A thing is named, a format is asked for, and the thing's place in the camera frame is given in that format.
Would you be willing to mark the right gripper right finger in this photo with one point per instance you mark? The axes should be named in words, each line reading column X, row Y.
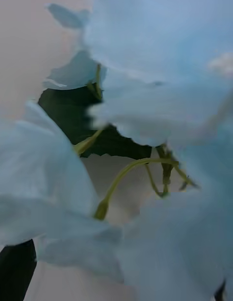
column 220, row 293

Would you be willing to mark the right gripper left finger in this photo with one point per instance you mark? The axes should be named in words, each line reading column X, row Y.
column 14, row 274

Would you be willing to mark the pale blue flower with stem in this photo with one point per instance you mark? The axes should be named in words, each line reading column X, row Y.
column 157, row 38

